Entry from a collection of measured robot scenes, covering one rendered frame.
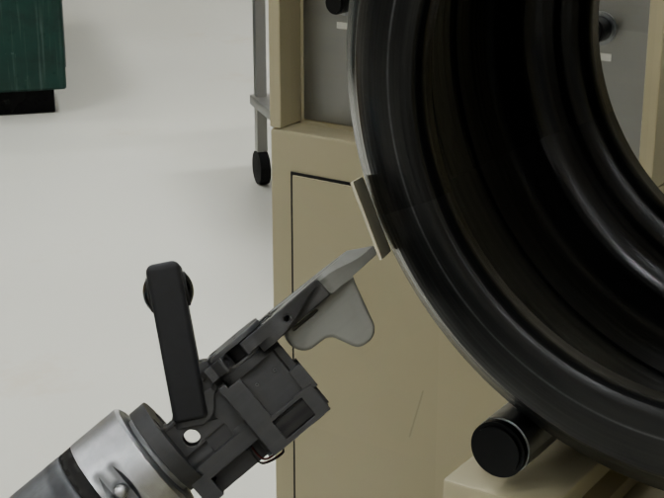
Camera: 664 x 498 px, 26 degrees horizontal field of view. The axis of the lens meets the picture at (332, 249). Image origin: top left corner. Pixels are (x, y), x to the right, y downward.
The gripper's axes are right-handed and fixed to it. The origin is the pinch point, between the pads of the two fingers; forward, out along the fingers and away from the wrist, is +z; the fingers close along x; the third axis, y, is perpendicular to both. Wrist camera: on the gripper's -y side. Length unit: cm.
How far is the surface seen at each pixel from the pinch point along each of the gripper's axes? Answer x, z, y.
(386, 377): -91, -1, 21
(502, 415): -0.8, 0.7, 16.2
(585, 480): -3.8, 2.7, 24.8
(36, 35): -468, -6, -121
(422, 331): -85, 7, 18
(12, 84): -472, -26, -113
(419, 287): 1.7, 1.8, 4.8
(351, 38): 2.0, 9.3, -12.1
